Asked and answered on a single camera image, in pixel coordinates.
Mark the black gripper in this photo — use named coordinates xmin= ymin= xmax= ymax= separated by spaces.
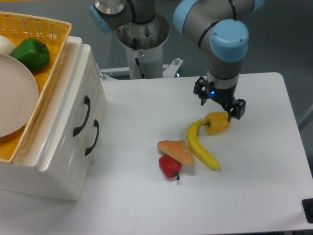
xmin=193 ymin=75 xmax=246 ymax=122

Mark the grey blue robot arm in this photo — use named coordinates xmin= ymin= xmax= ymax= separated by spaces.
xmin=89 ymin=0 xmax=263 ymax=119

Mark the white drawer cabinet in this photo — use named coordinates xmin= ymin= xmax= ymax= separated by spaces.
xmin=0 ymin=37 xmax=107 ymax=200

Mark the yellow bell pepper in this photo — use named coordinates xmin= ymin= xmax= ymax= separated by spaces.
xmin=203 ymin=112 xmax=231 ymax=135

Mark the yellow banana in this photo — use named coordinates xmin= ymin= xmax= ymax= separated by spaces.
xmin=186 ymin=119 xmax=221 ymax=171

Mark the orange croissant bread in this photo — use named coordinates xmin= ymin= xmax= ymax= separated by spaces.
xmin=157 ymin=140 xmax=195 ymax=166

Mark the red bell pepper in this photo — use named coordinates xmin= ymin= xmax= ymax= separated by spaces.
xmin=158 ymin=155 xmax=182 ymax=181

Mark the black corner device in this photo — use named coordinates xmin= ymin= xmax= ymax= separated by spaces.
xmin=302 ymin=198 xmax=313 ymax=224

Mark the green bell pepper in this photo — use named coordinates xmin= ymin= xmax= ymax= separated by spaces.
xmin=11 ymin=38 xmax=50 ymax=71

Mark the pink round plate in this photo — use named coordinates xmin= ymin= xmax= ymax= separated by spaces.
xmin=0 ymin=54 xmax=39 ymax=137

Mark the yellow woven basket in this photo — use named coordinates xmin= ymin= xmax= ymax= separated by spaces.
xmin=0 ymin=11 xmax=71 ymax=164

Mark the white onion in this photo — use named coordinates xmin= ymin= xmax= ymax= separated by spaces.
xmin=0 ymin=35 xmax=16 ymax=55

